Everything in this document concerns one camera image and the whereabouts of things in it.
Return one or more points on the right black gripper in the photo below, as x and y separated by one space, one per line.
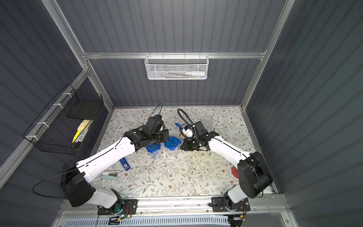
185 144

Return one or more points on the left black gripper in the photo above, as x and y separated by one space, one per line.
165 136

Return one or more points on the blue-lid clear container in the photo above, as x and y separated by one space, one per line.
207 122
154 150
172 146

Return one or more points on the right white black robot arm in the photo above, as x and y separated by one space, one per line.
253 174

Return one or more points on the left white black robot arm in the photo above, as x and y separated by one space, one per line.
77 178

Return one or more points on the red pencil cup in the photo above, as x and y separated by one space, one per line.
235 172

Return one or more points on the small silver teal stapler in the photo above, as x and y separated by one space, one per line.
110 175

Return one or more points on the yellow sticky notes pad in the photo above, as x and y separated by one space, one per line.
84 125

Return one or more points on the black notebook in basket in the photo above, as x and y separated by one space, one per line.
83 110

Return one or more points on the yellow marker in basket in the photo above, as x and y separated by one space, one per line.
78 136

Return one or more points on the white tube in basket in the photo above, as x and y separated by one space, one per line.
196 74

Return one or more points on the white ventilated front panel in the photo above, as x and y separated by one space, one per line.
149 221

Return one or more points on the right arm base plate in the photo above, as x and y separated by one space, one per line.
223 204

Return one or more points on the white wire mesh basket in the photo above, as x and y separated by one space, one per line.
163 68

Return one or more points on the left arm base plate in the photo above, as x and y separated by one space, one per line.
125 207

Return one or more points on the black wire wall basket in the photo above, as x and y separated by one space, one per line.
53 131

